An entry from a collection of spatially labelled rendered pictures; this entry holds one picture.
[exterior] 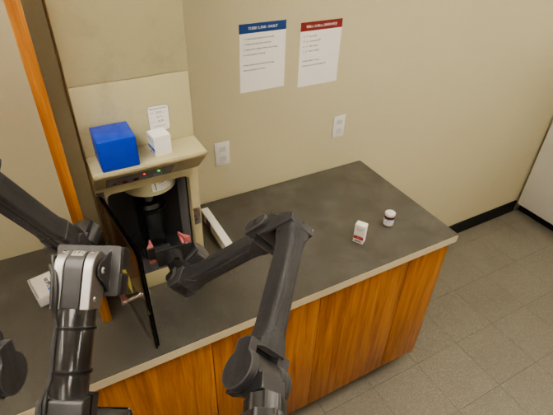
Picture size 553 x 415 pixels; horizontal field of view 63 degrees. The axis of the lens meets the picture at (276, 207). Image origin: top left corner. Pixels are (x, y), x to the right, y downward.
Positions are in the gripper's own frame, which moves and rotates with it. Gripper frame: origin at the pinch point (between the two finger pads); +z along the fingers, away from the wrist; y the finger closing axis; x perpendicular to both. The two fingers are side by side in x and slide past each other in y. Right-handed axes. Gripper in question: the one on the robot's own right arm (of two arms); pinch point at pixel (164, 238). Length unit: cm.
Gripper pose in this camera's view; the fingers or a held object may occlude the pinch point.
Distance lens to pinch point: 154.2
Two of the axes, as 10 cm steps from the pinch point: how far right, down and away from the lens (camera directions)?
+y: -8.9, 2.6, -3.8
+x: -0.2, 8.0, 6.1
